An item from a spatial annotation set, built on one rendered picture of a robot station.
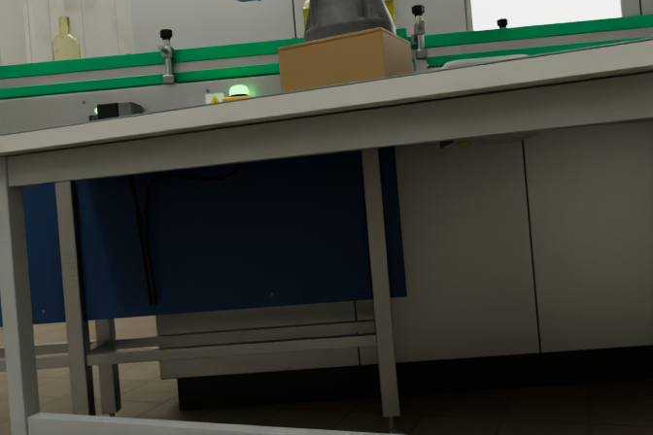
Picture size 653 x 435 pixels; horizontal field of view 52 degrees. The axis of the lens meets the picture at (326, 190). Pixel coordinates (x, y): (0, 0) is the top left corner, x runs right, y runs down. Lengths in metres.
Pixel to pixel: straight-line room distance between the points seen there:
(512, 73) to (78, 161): 0.80
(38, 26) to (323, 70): 4.17
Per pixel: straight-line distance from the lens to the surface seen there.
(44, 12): 5.18
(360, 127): 1.03
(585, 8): 2.00
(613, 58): 0.94
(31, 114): 1.75
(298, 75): 1.04
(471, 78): 0.95
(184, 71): 1.66
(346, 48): 1.02
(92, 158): 1.30
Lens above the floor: 0.59
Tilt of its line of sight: level
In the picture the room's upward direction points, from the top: 5 degrees counter-clockwise
